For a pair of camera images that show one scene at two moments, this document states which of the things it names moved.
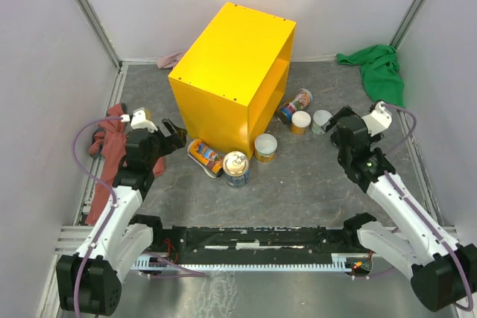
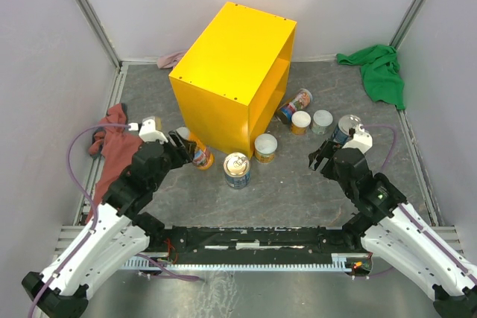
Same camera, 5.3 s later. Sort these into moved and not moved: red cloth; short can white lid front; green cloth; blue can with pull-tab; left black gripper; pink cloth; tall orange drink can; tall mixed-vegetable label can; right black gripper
Moved: left black gripper; right black gripper; tall orange drink can
Not moved: short can white lid front; green cloth; blue can with pull-tab; tall mixed-vegetable label can; red cloth; pink cloth
